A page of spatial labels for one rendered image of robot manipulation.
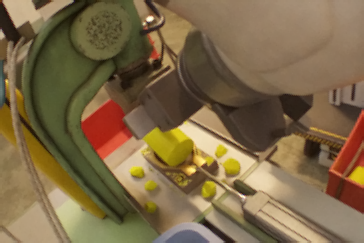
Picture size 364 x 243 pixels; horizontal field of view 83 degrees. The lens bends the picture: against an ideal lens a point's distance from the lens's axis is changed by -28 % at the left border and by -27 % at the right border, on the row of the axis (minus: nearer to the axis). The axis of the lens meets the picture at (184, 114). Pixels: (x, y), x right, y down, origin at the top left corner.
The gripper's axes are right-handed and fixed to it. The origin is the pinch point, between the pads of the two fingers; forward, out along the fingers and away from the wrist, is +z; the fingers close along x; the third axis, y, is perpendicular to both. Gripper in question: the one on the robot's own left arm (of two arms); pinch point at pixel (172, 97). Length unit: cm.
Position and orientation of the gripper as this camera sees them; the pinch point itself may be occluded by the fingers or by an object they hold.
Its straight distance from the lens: 39.8
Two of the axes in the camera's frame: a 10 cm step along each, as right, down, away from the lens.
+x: -7.4, 5.8, -3.5
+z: -3.3, 1.4, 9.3
